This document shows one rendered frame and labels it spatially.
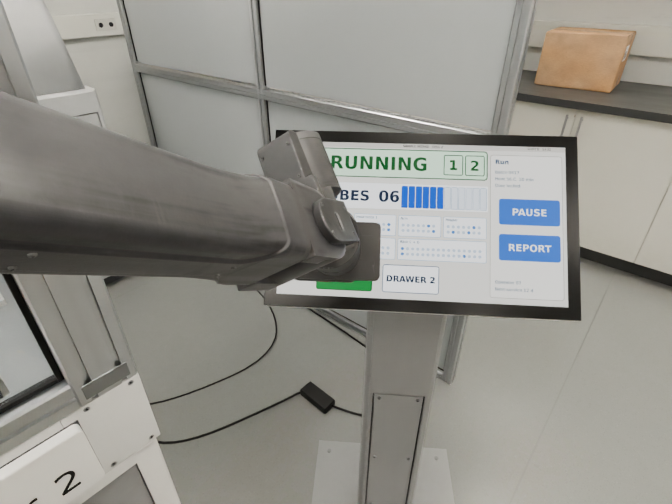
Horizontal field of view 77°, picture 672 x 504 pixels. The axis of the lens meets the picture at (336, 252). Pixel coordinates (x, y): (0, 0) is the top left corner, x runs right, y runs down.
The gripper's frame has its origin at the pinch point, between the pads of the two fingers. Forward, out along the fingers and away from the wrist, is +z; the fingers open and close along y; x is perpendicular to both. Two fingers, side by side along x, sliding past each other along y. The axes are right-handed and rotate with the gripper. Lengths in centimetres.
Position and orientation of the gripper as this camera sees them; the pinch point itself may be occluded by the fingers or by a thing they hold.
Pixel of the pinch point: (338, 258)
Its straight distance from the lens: 56.5
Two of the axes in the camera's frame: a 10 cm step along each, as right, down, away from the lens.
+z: 0.6, 1.1, 9.9
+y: -10.0, -0.3, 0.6
